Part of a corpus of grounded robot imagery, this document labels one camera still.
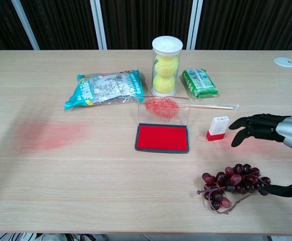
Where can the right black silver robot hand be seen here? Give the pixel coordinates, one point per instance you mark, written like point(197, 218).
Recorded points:
point(290, 128)

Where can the red and white stamp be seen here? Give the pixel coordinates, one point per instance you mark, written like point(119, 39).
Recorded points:
point(218, 128)

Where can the red grape bunch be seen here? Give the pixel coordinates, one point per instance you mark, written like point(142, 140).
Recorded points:
point(236, 180)

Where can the wooden chopstick in clear sleeve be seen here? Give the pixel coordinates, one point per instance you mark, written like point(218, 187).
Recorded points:
point(211, 107)

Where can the green tissue pack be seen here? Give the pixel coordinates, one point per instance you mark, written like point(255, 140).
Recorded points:
point(199, 84)

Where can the red ink pad clear lid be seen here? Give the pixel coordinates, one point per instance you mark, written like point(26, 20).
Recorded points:
point(161, 139)

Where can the yellow tennis ball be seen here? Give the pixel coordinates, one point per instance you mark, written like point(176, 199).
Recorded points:
point(163, 84)
point(166, 65)

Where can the clear tennis ball tube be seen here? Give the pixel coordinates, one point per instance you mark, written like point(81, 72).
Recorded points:
point(167, 45)

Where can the teal snack bag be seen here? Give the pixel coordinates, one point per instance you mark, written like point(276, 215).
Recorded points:
point(105, 86)

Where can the white partition frame post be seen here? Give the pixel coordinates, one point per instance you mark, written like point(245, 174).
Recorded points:
point(98, 25)
point(25, 25)
point(194, 25)

